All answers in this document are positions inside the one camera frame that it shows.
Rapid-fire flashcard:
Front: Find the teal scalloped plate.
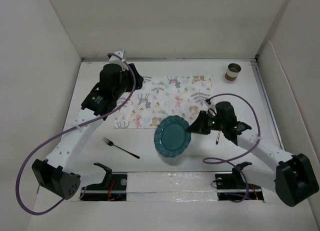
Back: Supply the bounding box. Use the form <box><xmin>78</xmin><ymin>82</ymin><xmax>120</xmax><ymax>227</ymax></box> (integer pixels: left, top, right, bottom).
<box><xmin>153</xmin><ymin>115</ymin><xmax>191</xmax><ymax>158</ymax></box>

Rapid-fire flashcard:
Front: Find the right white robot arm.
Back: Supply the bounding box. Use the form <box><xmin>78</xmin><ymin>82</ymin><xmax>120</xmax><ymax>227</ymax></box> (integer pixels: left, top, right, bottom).
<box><xmin>187</xmin><ymin>101</ymin><xmax>320</xmax><ymax>207</ymax></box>

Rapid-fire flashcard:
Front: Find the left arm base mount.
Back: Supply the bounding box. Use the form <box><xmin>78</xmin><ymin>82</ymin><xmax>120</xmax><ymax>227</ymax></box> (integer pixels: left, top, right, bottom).
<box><xmin>79</xmin><ymin>162</ymin><xmax>128</xmax><ymax>202</ymax></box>

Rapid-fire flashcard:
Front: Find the brown paper cup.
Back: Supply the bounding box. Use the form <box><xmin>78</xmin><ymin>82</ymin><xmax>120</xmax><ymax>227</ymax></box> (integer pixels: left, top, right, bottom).
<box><xmin>225</xmin><ymin>63</ymin><xmax>242</xmax><ymax>81</ymax></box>

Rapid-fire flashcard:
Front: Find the animal print cloth napkin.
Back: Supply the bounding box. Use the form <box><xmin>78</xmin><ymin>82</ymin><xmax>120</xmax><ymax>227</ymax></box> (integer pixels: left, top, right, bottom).
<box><xmin>114</xmin><ymin>75</ymin><xmax>214</xmax><ymax>129</ymax></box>

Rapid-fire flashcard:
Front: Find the metal spoon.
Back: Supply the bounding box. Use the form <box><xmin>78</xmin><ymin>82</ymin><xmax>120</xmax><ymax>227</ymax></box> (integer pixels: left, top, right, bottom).
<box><xmin>215</xmin><ymin>131</ymin><xmax>221</xmax><ymax>145</ymax></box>

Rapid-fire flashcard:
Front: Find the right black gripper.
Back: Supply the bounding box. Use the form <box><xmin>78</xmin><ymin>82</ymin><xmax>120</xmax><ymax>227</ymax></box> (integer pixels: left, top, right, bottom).
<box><xmin>185</xmin><ymin>110</ymin><xmax>226</xmax><ymax>135</ymax></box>

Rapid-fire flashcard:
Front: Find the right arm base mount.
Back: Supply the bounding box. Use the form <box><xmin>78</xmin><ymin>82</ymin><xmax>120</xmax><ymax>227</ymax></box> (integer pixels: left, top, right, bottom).
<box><xmin>211</xmin><ymin>161</ymin><xmax>265</xmax><ymax>203</ymax></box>

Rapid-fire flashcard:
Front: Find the black metal fork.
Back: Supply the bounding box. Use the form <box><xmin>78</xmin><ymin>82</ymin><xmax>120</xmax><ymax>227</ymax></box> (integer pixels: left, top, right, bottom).
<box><xmin>102</xmin><ymin>137</ymin><xmax>140</xmax><ymax>159</ymax></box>

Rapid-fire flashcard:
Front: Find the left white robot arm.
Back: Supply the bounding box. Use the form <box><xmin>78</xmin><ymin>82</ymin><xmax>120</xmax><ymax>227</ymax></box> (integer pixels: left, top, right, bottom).
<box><xmin>31</xmin><ymin>49</ymin><xmax>143</xmax><ymax>200</ymax></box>

